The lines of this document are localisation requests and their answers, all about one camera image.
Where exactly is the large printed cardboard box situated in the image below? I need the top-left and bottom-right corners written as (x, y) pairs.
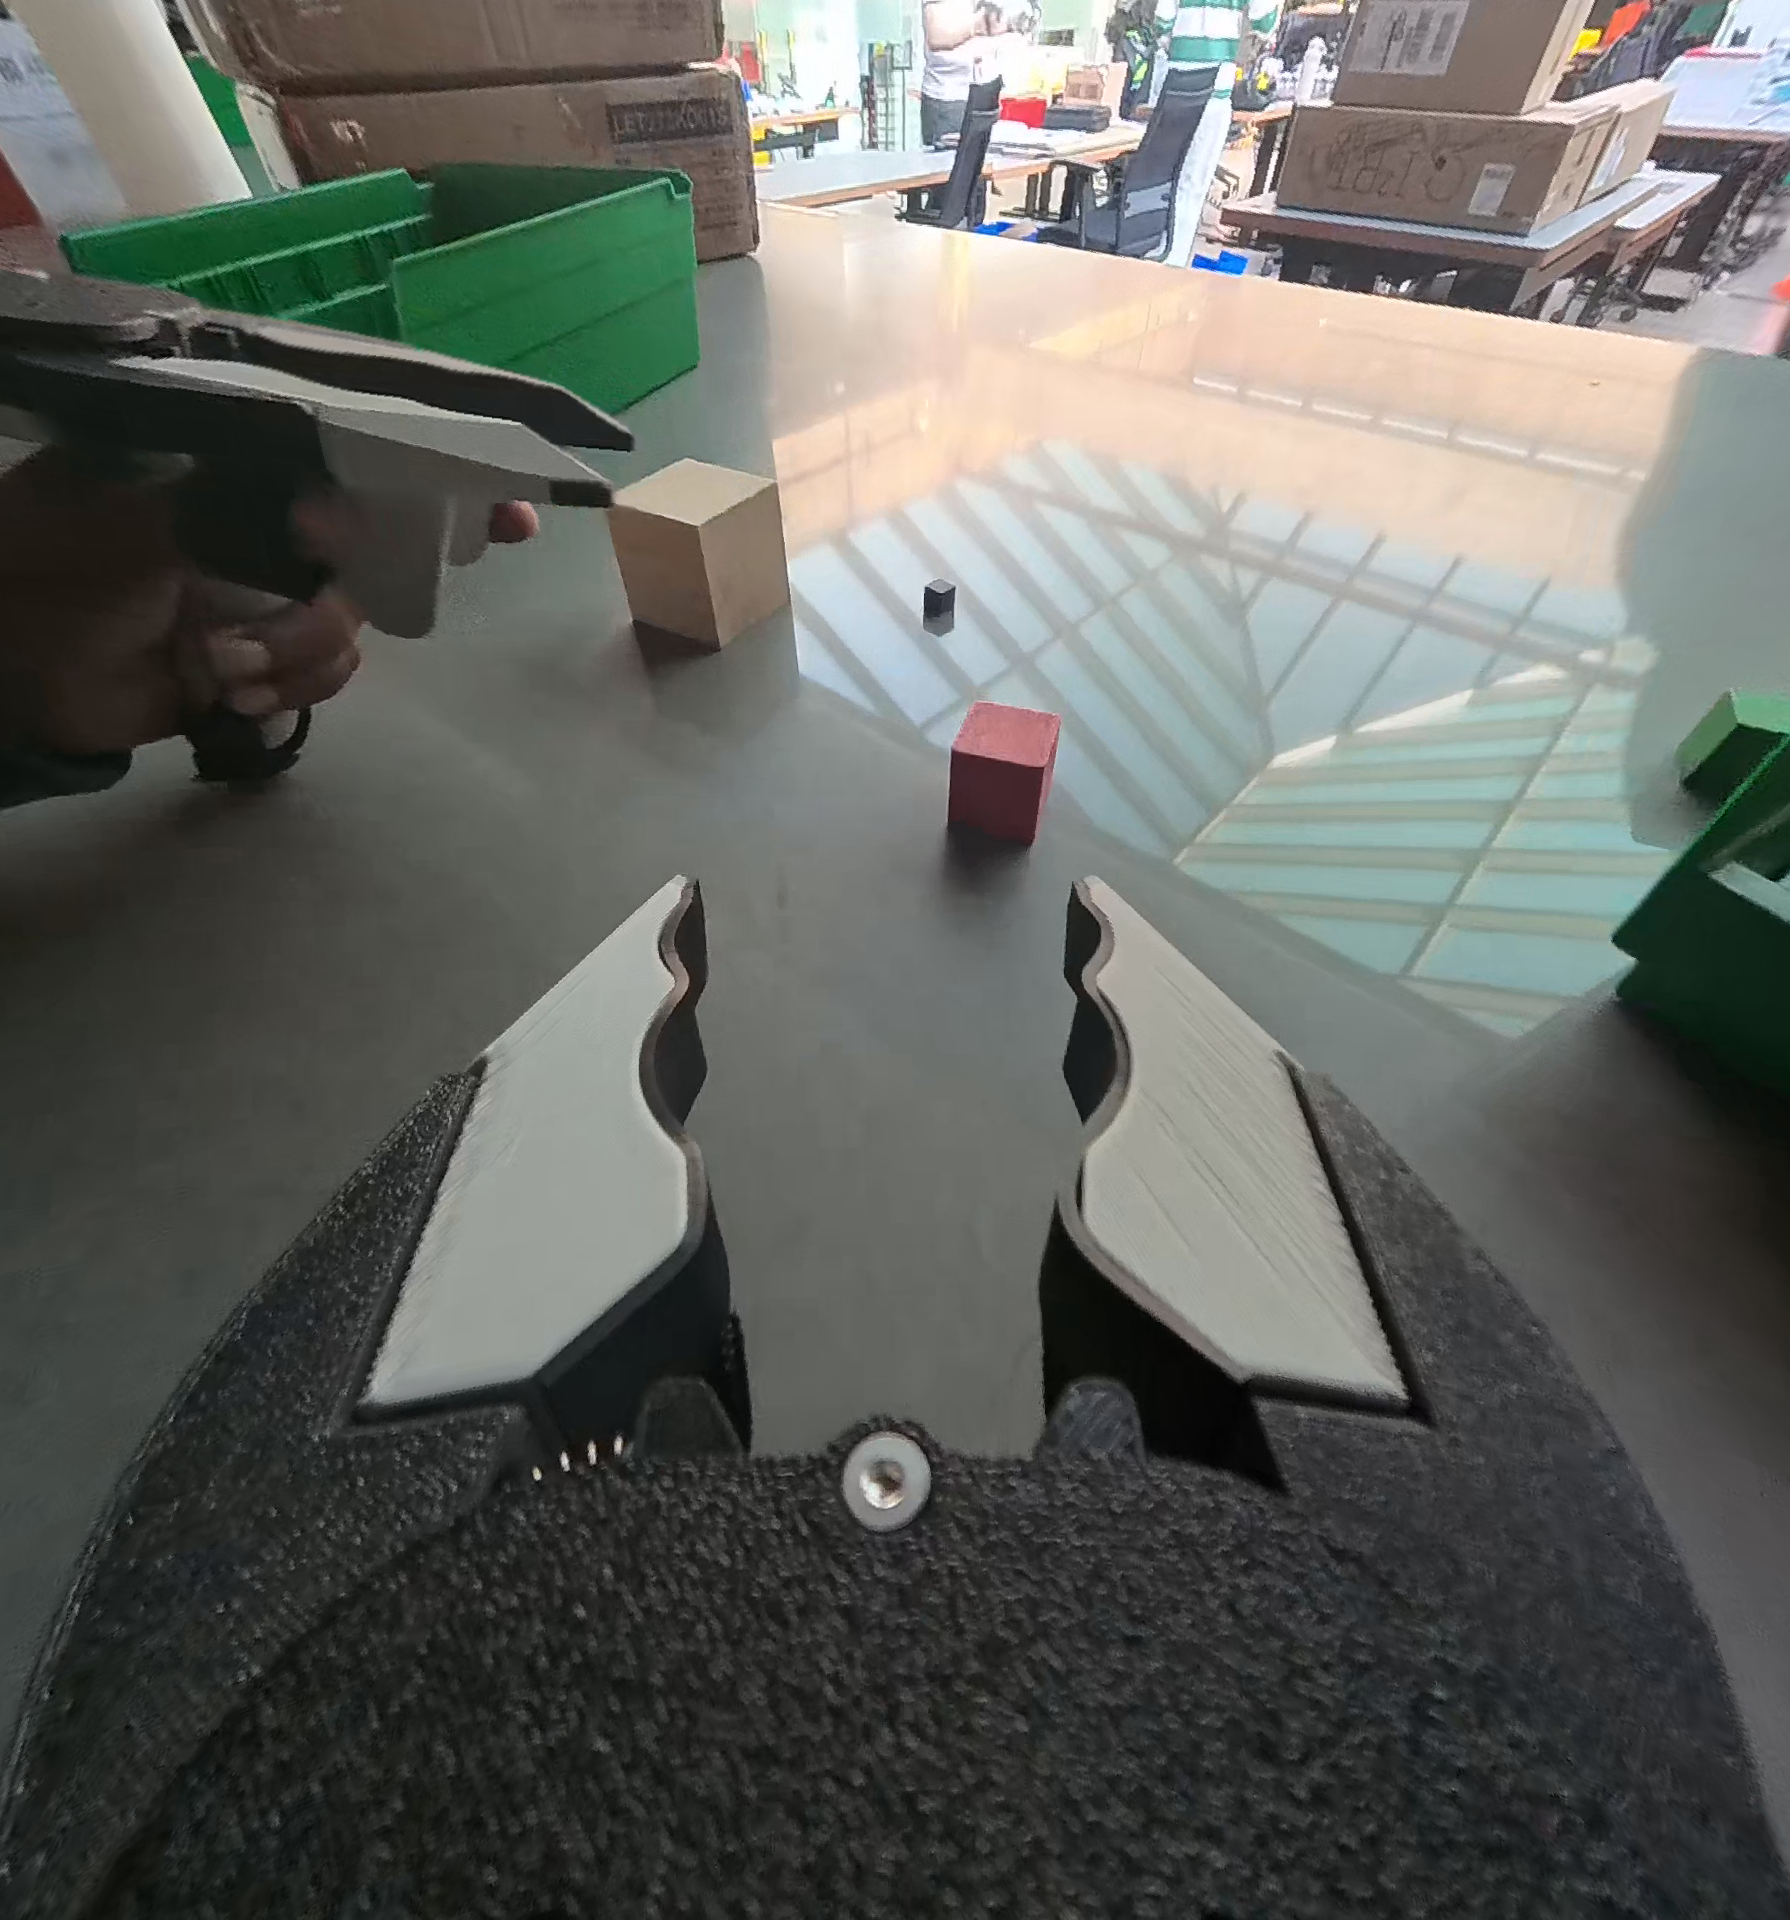
top-left (182, 0), bottom-right (722, 93)

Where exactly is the wooden-top work table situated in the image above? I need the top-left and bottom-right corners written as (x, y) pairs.
top-left (1222, 170), bottom-right (1722, 324)

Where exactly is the labelled cardboard box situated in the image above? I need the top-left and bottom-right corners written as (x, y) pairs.
top-left (1332, 0), bottom-right (1594, 120)

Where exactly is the white paper roll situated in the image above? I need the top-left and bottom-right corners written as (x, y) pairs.
top-left (7, 0), bottom-right (254, 218)

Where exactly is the red wooden cube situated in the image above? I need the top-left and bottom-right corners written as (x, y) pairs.
top-left (946, 701), bottom-right (1064, 838)

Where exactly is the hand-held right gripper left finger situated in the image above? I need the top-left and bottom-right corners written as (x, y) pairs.
top-left (355, 873), bottom-right (751, 1456)

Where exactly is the grey office desk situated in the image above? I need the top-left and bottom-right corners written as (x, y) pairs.
top-left (759, 128), bottom-right (1144, 213)

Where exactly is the black office chair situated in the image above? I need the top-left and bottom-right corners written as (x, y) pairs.
top-left (901, 80), bottom-right (1003, 229)
top-left (1045, 63), bottom-right (1212, 263)

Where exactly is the person's left hand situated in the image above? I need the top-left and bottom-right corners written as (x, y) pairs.
top-left (0, 465), bottom-right (542, 757)

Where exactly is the green wooden cube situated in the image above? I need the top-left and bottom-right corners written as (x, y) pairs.
top-left (1678, 687), bottom-right (1790, 804)

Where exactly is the scribbled cardboard box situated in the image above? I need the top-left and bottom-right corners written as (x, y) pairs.
top-left (1271, 80), bottom-right (1675, 236)

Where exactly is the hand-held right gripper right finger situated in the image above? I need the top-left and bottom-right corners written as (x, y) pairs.
top-left (1042, 876), bottom-right (1415, 1412)

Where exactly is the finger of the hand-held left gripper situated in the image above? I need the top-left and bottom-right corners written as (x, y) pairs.
top-left (185, 316), bottom-right (638, 457)
top-left (302, 397), bottom-right (616, 638)

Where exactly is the plain brown cardboard box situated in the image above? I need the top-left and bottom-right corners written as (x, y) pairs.
top-left (278, 66), bottom-right (762, 263)

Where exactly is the large plain wooden cube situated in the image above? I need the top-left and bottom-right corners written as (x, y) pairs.
top-left (606, 459), bottom-right (789, 650)

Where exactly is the green plastic bin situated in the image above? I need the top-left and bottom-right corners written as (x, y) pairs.
top-left (58, 163), bottom-right (703, 419)
top-left (1613, 706), bottom-right (1790, 1133)

